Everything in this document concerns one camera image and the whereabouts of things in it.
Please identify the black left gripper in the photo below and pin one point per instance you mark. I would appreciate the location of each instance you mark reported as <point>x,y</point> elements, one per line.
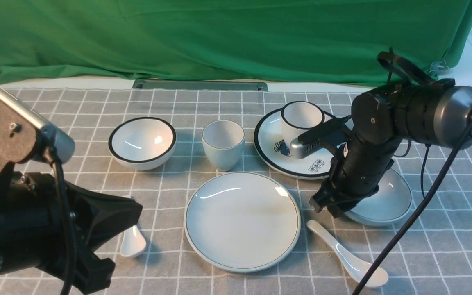
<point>59,236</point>

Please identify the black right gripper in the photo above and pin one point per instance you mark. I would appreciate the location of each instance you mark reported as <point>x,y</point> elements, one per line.
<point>355,172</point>

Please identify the pale thin-rimmed bowl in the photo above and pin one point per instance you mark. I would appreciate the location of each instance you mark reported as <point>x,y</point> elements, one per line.
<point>389,205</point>

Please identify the plain white spoon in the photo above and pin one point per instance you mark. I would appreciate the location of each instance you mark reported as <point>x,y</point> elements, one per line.
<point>355,267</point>

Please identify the plain pale cup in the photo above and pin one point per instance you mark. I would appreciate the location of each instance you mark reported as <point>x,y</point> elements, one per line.
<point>223,144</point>

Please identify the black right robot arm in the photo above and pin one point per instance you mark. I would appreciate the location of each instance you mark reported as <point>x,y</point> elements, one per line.
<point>438,114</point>

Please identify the black-rimmed white cup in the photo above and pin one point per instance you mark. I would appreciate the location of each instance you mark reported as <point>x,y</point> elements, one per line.
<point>298,117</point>

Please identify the black-rimmed illustrated plate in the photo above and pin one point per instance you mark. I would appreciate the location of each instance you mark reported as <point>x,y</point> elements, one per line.
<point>271,148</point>

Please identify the white spoon with pattern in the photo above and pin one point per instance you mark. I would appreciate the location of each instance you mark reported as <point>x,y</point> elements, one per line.
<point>133,243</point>

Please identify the large pale plate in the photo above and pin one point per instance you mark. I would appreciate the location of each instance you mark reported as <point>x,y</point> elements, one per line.
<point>242,222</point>

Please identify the metal clip on backdrop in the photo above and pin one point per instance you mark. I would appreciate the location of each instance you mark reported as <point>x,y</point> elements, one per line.
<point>438,68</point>

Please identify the grey checked tablecloth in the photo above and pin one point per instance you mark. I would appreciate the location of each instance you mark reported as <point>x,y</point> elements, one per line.
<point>433,258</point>

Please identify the green backdrop cloth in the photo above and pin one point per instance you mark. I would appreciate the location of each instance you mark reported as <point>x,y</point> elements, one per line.
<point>335,41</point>

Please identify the black-rimmed white bowl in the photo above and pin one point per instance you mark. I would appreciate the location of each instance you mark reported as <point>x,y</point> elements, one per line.
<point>143,143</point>

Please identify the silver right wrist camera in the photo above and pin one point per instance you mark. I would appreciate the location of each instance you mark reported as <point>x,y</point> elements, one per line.
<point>314,141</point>

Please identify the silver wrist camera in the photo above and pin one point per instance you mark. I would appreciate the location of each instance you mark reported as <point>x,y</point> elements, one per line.
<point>314,141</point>
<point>25,134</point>

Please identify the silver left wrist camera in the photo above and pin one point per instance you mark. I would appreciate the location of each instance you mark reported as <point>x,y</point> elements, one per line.
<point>25,134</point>

